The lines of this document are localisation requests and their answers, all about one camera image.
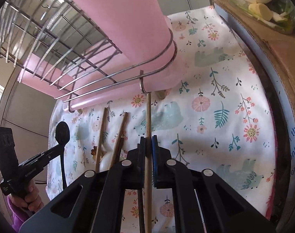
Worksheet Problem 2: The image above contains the black ladle spoon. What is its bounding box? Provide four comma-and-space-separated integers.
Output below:
55, 122, 70, 189

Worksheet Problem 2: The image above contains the wooden chopstick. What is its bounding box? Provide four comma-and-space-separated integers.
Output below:
109, 112, 128, 168
144, 93, 152, 232
95, 107, 108, 173

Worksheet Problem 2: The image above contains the left hand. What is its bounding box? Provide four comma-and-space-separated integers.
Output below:
9, 179, 44, 212

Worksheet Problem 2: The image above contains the white spoon on mat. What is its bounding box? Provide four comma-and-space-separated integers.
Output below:
99, 149, 120, 172

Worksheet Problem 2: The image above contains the floral white cloth mat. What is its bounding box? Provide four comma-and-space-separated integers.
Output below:
46, 6, 276, 218

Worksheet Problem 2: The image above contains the pink drip tray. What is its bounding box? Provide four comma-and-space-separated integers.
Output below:
18, 54, 141, 110

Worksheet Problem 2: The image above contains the pink cup right side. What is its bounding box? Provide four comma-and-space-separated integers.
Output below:
72, 0, 179, 91

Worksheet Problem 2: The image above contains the cardboard shelf board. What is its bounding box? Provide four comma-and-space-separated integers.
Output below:
213, 0, 295, 231

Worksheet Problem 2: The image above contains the napa cabbage in bag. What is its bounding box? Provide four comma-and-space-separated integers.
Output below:
228, 0, 295, 34

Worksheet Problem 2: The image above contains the metal wire utensil rack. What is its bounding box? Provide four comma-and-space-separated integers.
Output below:
0, 0, 179, 113

